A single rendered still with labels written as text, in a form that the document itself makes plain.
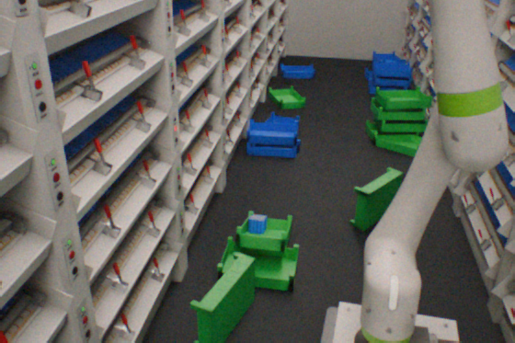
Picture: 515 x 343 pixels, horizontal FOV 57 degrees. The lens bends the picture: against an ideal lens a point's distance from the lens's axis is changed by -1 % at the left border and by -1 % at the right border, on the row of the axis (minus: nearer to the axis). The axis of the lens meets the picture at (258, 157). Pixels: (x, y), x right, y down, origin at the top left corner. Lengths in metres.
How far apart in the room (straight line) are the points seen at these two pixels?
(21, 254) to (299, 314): 1.11
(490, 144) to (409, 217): 0.34
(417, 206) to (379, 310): 0.26
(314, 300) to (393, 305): 0.78
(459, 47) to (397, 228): 0.51
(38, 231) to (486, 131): 0.88
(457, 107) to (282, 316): 1.12
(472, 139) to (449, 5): 0.25
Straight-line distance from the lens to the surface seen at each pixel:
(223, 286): 1.64
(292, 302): 1.88
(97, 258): 1.27
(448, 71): 0.94
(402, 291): 1.14
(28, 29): 0.93
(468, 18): 0.92
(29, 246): 1.02
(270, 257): 2.07
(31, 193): 1.00
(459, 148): 0.98
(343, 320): 1.39
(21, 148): 0.95
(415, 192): 1.21
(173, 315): 1.84
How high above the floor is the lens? 1.29
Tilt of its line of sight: 27 degrees down
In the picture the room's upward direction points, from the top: 1 degrees clockwise
